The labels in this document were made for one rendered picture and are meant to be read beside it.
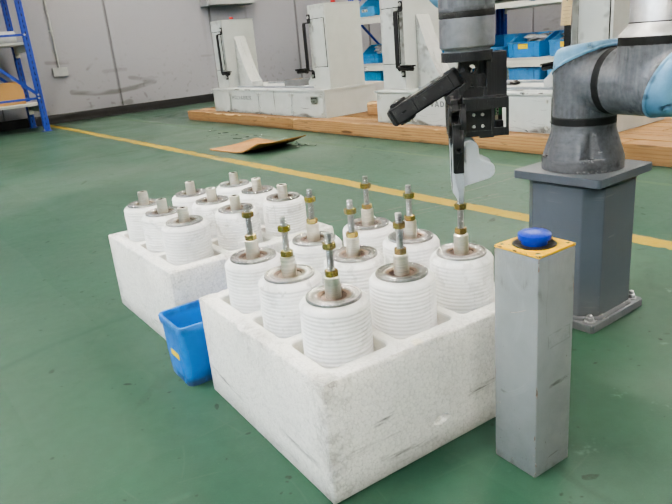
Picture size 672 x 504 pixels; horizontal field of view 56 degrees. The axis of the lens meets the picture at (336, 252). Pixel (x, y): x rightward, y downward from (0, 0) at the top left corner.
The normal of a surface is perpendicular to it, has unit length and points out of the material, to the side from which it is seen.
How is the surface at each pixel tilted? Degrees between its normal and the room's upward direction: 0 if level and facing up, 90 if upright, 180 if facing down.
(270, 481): 0
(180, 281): 90
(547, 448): 90
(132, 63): 90
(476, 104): 90
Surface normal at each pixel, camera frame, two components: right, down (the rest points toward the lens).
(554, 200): -0.79, 0.26
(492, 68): -0.09, 0.33
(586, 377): -0.09, -0.94
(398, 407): 0.56, 0.22
